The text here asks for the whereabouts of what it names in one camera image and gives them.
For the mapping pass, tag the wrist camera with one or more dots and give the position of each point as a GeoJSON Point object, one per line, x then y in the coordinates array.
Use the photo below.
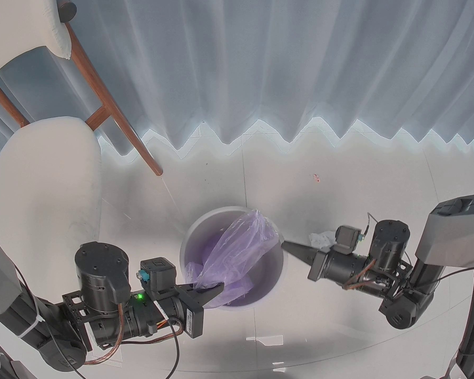
{"type": "Point", "coordinates": [158, 276]}
{"type": "Point", "coordinates": [347, 237]}

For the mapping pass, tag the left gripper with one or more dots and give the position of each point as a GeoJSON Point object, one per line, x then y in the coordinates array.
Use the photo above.
{"type": "Point", "coordinates": [170, 314]}

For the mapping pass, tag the pale blue curtain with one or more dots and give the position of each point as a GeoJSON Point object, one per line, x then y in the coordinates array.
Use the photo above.
{"type": "Point", "coordinates": [300, 34]}

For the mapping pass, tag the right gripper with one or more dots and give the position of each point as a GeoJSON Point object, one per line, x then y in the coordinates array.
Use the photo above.
{"type": "Point", "coordinates": [339, 269]}

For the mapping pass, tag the purple plastic bag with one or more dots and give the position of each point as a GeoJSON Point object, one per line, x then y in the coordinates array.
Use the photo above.
{"type": "Point", "coordinates": [241, 251]}

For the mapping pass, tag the white trash bin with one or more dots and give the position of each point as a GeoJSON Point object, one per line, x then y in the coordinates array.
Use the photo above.
{"type": "Point", "coordinates": [186, 247]}

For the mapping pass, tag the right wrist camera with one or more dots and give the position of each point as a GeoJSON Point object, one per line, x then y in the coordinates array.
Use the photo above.
{"type": "Point", "coordinates": [347, 237]}

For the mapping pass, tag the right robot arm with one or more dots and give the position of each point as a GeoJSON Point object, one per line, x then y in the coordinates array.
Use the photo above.
{"type": "Point", "coordinates": [446, 231]}

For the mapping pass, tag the white wooden-legged chair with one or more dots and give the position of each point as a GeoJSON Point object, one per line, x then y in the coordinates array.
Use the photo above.
{"type": "Point", "coordinates": [43, 172]}

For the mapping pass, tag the crumpled white paper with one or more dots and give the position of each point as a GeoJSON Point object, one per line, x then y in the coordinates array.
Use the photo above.
{"type": "Point", "coordinates": [320, 239]}

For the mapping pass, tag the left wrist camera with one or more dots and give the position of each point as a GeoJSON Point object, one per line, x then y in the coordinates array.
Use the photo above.
{"type": "Point", "coordinates": [158, 276]}

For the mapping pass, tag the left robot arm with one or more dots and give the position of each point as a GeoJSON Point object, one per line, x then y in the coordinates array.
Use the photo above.
{"type": "Point", "coordinates": [98, 267]}

